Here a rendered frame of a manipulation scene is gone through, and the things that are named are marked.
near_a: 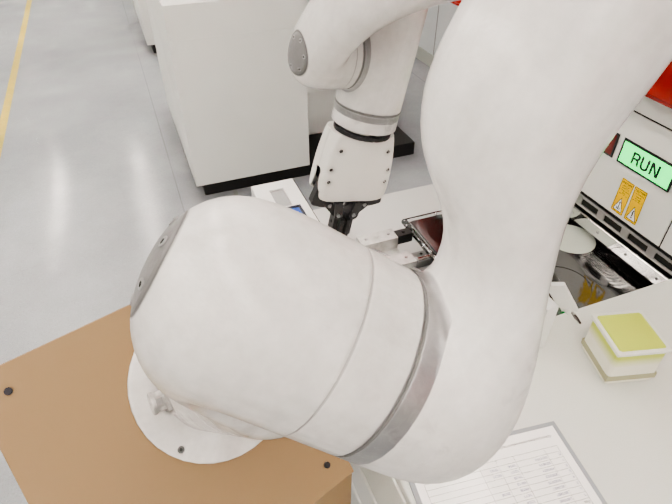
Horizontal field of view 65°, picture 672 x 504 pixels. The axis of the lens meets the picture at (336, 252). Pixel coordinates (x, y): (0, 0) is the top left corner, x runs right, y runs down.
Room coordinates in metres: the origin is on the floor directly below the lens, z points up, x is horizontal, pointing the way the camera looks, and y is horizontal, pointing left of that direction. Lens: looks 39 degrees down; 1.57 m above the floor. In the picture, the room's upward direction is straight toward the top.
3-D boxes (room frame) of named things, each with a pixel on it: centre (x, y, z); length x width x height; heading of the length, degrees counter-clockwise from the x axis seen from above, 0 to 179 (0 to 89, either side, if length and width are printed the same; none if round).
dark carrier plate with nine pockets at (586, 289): (0.83, -0.38, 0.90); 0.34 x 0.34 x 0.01; 21
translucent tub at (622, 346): (0.49, -0.40, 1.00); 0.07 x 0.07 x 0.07; 6
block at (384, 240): (0.86, -0.08, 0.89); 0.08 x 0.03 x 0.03; 111
